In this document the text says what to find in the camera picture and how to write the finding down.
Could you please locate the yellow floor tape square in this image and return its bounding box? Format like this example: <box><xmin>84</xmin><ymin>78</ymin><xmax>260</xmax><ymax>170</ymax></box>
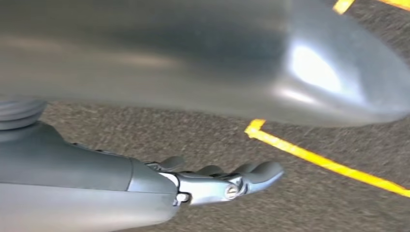
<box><xmin>244</xmin><ymin>0</ymin><xmax>410</xmax><ymax>199</ymax></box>

